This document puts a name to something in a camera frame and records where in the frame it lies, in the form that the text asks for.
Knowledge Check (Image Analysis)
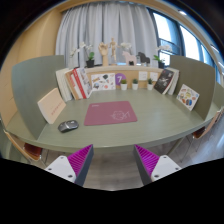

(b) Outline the colourful illustrated card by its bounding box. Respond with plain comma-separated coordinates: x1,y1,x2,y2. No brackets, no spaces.
176,83,201,111

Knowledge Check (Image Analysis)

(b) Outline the pink mouse pad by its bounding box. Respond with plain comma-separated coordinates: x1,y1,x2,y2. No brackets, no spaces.
83,100,138,127

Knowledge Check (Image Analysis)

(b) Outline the white orchid by window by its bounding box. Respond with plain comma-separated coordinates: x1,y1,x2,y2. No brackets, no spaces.
152,44,174,69

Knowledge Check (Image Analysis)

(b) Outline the grey curtain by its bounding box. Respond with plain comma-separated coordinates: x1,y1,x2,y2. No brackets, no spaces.
54,2,159,69

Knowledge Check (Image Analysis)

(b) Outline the book with photo cover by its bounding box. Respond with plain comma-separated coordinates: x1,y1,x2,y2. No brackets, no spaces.
77,67,94,99

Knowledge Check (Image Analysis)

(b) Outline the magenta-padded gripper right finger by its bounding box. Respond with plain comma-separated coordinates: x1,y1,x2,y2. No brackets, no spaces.
133,144,183,186

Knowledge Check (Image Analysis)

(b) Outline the black book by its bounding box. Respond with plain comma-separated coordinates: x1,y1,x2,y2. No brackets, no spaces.
153,68,175,95

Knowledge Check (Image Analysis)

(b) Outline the beige book with red text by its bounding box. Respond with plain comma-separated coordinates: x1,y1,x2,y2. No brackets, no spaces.
37,87,67,125

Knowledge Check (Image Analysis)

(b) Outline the small plant in white pot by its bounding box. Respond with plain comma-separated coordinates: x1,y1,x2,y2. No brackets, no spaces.
131,78,139,91
119,78,128,91
146,78,155,91

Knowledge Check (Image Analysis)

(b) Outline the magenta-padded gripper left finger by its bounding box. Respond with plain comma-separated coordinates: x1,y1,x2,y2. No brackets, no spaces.
44,143,95,187

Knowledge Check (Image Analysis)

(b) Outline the white book with red band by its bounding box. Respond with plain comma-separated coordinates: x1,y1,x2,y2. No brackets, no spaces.
69,71,84,100

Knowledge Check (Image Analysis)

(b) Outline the wooden back panel with shelf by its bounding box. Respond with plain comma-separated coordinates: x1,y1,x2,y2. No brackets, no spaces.
56,64,168,91

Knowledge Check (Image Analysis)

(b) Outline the brown book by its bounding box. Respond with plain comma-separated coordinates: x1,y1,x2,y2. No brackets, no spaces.
64,70,82,101

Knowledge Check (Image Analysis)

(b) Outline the wooden chair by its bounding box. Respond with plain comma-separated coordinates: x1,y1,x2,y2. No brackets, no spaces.
3,128,48,164
191,108,224,141

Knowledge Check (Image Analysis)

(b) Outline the round purple number sign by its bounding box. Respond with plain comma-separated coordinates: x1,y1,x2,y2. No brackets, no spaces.
114,72,127,90

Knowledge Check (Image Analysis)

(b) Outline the green desk partition panel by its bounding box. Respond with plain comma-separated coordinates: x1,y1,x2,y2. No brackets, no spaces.
11,54,66,140
169,54,217,121

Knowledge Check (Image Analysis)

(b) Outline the pink horse figure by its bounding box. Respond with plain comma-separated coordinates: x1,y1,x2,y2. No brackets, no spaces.
121,50,138,66

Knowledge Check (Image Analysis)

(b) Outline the white sticker sheet card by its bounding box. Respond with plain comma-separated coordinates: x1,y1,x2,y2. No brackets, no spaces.
90,72,117,92

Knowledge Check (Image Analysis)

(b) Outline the black horse figure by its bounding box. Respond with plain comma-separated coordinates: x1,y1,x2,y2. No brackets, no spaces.
137,51,151,66

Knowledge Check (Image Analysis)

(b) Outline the wooden mannequin figure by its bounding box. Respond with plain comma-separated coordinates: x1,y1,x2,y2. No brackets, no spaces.
109,37,120,65

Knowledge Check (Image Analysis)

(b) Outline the window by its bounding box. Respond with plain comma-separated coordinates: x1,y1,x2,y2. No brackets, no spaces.
148,8,224,84

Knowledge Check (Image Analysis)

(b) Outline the grey computer mouse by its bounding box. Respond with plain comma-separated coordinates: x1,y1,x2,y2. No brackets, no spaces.
57,119,80,134

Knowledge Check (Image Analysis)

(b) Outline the thick white book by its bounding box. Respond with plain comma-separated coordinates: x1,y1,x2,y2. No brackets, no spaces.
55,68,69,103

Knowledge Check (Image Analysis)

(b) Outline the white orchid in black pot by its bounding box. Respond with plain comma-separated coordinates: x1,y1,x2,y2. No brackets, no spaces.
69,41,96,69

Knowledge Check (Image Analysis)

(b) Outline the white orchid behind horse figure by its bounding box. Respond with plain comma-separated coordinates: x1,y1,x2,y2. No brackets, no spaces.
119,41,134,54

